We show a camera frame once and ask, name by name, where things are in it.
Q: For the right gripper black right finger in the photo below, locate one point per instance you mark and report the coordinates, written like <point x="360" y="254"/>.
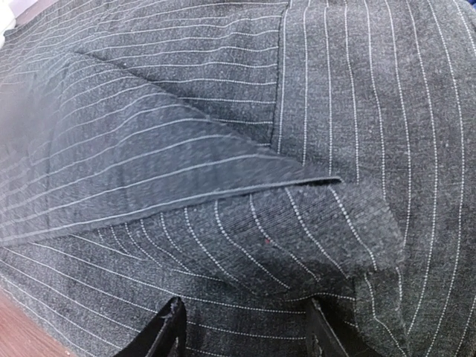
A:
<point x="327" y="335"/>

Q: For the black pinstriped long sleeve shirt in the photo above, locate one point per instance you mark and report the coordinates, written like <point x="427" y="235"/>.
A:
<point x="245" y="156"/>

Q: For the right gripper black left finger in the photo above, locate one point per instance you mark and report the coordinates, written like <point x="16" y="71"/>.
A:
<point x="165" y="333"/>

